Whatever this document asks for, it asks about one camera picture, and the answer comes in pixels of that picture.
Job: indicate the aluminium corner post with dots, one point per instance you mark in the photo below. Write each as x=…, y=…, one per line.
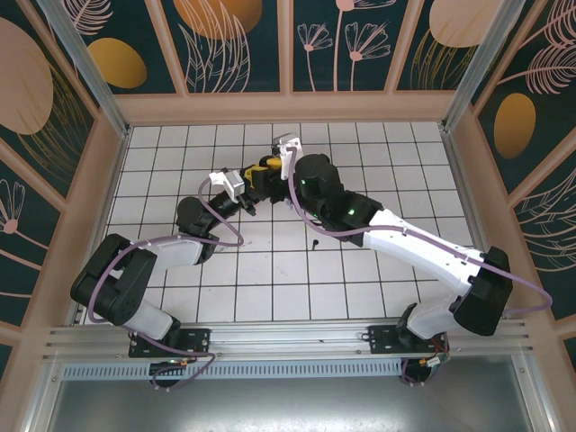
x=85, y=63
x=481, y=58

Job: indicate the grey metal sheet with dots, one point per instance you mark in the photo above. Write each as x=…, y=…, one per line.
x=288, y=405

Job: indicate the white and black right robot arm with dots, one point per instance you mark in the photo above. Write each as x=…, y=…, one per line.
x=418, y=243

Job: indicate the aluminium table edge rail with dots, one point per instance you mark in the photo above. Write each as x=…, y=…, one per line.
x=459, y=180

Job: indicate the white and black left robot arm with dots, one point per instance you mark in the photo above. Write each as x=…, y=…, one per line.
x=175, y=252

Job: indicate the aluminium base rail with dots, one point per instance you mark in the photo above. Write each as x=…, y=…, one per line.
x=279, y=342

